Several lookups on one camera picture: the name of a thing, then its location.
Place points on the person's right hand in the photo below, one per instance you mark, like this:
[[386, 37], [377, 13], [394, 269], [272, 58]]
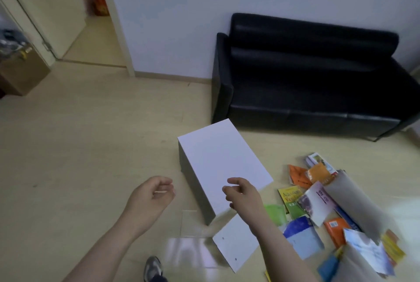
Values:
[[247, 203]]

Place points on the person's left hand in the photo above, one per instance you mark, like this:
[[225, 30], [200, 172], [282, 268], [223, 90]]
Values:
[[141, 199]]

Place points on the person's right thumb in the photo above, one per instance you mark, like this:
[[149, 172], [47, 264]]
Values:
[[229, 191]]

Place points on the person's left thumb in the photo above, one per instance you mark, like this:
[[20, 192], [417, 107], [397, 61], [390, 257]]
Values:
[[163, 181]]

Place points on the person's right forearm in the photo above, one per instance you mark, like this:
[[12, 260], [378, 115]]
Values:
[[279, 252]]

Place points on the person's left forearm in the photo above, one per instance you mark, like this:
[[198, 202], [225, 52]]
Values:
[[105, 249]]

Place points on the white rectangular cabinet box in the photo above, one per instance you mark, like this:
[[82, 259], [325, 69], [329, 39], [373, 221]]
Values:
[[216, 157]]

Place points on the white panel with holes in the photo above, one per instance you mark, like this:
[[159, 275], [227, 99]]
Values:
[[236, 242]]

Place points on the clear acrylic sheet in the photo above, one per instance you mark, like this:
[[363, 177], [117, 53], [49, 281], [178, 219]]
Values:
[[188, 245]]

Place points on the pile of colourful books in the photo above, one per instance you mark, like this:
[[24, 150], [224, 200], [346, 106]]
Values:
[[303, 236]]

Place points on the grey sneaker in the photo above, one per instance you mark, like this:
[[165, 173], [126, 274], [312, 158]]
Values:
[[153, 268]]

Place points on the grey paper envelope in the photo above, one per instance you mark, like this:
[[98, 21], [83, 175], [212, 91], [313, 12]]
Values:
[[357, 203]]

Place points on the black leather sofa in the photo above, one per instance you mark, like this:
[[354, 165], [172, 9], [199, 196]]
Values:
[[305, 78]]

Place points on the brown cardboard box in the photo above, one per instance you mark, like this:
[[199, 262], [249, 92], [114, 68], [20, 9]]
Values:
[[23, 73]]

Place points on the red bag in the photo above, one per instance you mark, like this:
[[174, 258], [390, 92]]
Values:
[[99, 1]]

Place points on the silver plastic bag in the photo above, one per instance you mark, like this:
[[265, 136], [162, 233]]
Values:
[[11, 40]]

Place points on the beige door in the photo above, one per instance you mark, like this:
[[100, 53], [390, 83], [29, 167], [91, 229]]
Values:
[[49, 6]]

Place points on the white door frame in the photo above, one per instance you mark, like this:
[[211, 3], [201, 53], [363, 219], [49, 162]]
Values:
[[121, 19]]

